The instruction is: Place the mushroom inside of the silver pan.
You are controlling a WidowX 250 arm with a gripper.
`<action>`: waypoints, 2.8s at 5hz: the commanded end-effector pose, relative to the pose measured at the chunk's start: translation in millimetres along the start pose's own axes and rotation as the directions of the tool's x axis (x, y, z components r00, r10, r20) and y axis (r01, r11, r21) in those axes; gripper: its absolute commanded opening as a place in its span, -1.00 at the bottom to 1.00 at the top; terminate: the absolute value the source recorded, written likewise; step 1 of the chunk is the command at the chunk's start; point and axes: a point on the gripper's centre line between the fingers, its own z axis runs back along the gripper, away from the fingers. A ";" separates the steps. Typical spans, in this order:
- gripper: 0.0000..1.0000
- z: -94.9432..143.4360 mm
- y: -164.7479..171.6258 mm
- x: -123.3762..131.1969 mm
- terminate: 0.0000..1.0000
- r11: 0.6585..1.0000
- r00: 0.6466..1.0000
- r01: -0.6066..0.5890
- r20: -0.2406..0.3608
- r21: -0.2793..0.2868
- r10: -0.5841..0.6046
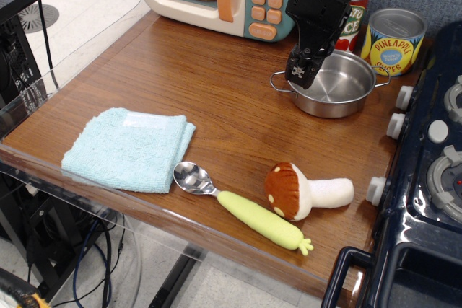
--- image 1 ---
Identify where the black cable under table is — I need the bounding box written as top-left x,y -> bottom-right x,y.
50,210 -> 127,308

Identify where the black desk at left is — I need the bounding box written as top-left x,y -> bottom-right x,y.
1,0 -> 41,107

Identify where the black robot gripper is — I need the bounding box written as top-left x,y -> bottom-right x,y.
285,0 -> 349,89

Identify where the small metal pot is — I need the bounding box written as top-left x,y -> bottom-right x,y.
270,50 -> 391,119

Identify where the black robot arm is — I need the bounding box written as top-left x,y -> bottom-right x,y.
285,0 -> 352,89

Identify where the tomato sauce can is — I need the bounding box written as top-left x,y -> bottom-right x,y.
335,0 -> 369,53

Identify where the white stove knob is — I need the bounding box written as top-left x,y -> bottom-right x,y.
366,177 -> 387,206
386,113 -> 405,140
395,86 -> 414,110

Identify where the light blue folded cloth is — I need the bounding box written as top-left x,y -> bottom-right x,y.
61,107 -> 196,193

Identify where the spoon with yellow-green handle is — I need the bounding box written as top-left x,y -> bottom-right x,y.
173,162 -> 314,256

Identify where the blue cable under table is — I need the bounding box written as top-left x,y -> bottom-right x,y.
71,219 -> 113,308

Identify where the plush brown white mushroom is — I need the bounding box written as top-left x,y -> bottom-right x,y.
264,162 -> 354,221

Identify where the white stove knob upper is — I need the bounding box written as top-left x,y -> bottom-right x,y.
395,86 -> 414,110

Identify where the white stove knob middle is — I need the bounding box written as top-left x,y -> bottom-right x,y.
386,113 -> 405,140

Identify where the pineapple slices can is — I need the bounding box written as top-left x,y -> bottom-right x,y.
360,8 -> 427,76

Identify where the black table leg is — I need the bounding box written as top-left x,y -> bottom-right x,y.
148,254 -> 202,308

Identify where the white stove knob lower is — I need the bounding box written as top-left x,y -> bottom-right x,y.
366,177 -> 387,206

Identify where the dark blue toy stove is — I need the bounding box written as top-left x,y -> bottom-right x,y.
322,22 -> 461,307

